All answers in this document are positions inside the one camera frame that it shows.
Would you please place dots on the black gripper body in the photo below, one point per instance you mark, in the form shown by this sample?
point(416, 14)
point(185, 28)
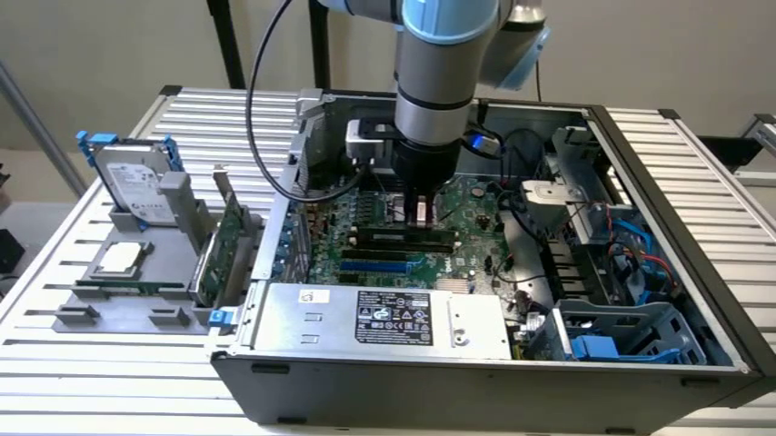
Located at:
point(428, 165)

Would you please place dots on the green RAM stick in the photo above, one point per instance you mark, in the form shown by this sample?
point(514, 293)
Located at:
point(388, 236)

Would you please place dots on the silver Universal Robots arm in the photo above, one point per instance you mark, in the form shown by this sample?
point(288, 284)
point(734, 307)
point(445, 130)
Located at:
point(433, 68)

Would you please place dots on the black RAM slot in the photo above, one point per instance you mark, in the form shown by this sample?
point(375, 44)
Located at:
point(383, 228)
point(404, 249)
point(404, 243)

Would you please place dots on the CPU socket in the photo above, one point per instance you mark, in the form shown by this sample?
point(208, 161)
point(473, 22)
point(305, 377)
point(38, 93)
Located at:
point(395, 209)

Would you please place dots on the coin cell battery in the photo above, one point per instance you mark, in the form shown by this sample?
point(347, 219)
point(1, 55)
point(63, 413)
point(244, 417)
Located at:
point(479, 191)

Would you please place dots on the green motherboard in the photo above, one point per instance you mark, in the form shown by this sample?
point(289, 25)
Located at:
point(479, 247)

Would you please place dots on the long black expansion slot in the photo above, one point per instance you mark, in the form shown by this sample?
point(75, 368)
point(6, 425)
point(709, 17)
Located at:
point(373, 255)

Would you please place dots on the blue expansion slot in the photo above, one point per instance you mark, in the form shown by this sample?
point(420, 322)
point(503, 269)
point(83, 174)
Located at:
point(373, 267)

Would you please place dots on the small silver heatsink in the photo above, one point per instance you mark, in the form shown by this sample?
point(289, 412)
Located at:
point(453, 285)

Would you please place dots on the short black expansion slot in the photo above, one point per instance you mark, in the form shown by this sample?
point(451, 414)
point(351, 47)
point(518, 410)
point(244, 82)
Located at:
point(357, 278)

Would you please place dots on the metal drive cage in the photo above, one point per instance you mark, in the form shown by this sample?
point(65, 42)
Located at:
point(574, 154)

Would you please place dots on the silver power supply unit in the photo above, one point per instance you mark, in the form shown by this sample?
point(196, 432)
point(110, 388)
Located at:
point(340, 324)

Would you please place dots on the green graphics card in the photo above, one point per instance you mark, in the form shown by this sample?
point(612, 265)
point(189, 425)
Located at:
point(221, 254)

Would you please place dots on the blue case latch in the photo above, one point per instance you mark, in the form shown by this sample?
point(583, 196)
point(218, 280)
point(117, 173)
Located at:
point(220, 317)

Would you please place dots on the blue disk bay latch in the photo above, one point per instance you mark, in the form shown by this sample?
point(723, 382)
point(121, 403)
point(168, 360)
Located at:
point(595, 347)

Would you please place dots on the open black PC case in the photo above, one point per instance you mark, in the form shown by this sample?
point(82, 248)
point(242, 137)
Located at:
point(485, 390)

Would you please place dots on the grey parts rack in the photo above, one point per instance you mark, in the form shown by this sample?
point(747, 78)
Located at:
point(164, 254)

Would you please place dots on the hard disk with blue caddy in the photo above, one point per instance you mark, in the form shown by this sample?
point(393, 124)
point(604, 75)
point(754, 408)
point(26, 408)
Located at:
point(137, 186)

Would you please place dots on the grey disk bay cage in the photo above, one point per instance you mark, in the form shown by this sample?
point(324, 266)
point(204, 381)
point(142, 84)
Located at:
point(667, 327)

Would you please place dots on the silver CPU chip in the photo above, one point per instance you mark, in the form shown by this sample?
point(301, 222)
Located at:
point(125, 257)

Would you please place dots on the neighbouring slatted metal table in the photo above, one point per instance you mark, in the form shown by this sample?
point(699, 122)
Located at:
point(761, 136)

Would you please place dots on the grey metal pole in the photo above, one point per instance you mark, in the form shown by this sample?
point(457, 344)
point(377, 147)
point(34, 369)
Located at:
point(37, 122)

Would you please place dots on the black box beside table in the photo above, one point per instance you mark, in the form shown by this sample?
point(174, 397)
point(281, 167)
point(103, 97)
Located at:
point(9, 252)

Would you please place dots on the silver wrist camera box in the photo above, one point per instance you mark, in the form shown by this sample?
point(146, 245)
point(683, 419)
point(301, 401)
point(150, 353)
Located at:
point(364, 141)

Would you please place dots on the grey metal fan bracket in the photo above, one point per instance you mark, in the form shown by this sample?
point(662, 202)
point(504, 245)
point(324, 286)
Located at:
point(546, 193)

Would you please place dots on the black air duct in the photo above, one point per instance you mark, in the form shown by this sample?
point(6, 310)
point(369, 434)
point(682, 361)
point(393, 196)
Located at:
point(576, 268)

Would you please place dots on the black frame post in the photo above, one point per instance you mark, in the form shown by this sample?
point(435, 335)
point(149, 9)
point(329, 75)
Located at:
point(228, 45)
point(320, 50)

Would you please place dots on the blue plastic disk bracket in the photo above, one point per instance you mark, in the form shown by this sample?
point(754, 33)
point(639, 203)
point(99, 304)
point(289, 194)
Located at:
point(636, 231)

